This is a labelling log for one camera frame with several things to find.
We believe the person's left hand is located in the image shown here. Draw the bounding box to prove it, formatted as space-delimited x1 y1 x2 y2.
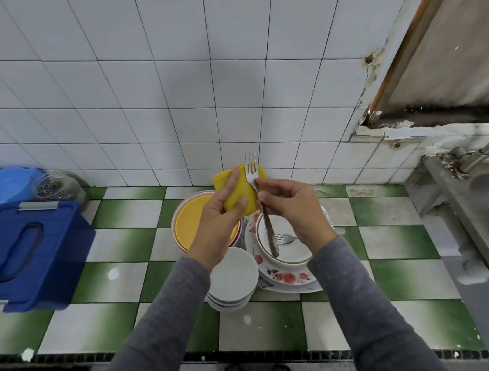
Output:
177 167 259 274

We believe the person's right hand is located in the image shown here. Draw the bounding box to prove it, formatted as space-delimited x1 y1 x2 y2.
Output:
254 170 341 261

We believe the metal fork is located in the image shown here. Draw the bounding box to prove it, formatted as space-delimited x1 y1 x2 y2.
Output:
272 228 300 248
243 149 282 261

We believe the stack of small white bowls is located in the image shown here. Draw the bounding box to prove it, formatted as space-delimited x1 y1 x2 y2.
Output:
201 243 265 316

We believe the person's right forearm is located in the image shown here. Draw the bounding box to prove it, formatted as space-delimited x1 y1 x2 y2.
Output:
304 224 456 371

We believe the glass jar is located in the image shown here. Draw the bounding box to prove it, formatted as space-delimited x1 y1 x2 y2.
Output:
30 168 90 215

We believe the blue plastic box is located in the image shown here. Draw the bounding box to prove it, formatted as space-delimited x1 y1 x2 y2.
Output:
0 194 105 318

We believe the metal faucet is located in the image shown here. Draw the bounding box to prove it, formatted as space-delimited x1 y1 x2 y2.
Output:
449 124 489 180

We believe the blue plastic bowl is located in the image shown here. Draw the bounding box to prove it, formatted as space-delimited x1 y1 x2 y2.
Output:
0 164 52 214

